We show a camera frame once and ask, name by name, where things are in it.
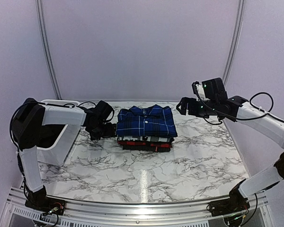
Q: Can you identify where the aluminium wall post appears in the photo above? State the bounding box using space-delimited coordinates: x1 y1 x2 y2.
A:
222 0 246 87
35 0 62 100

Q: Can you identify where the aluminium front rail frame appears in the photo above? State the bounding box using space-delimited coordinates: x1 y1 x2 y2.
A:
0 188 276 227

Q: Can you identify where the black white checked shirt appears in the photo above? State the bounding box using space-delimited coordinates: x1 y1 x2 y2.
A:
117 136 174 142

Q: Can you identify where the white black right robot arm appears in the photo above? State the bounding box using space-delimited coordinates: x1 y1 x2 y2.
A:
176 96 284 216

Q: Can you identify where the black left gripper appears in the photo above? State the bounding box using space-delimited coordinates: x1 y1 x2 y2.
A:
89 121 117 140

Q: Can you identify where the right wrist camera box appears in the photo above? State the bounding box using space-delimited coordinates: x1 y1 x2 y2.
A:
192 78 228 103

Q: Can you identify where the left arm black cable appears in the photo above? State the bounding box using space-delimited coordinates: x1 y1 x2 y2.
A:
61 101 98 109

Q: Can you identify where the blue plaid long sleeve shirt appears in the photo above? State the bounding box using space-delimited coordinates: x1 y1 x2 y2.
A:
116 105 178 138

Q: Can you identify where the black garment in bin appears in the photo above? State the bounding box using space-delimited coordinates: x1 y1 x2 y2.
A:
37 124 65 148

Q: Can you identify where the right aluminium wall post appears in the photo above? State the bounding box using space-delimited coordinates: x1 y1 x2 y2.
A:
222 0 246 87

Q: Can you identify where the white plastic bin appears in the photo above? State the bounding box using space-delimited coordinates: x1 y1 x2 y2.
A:
37 99 86 166

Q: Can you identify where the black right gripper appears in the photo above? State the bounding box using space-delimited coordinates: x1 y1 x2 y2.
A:
176 97 218 118

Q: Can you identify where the left aluminium wall post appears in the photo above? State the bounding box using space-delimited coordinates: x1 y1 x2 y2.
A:
35 0 62 100

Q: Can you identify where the red black shirt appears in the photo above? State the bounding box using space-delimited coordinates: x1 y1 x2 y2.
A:
117 140 173 152

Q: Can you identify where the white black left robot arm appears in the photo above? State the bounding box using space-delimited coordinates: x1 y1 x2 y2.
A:
9 98 116 211

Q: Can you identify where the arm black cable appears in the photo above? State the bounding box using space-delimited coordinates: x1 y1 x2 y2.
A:
249 92 275 114
61 101 98 109

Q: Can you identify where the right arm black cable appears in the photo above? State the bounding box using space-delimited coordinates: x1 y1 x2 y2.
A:
249 92 275 114

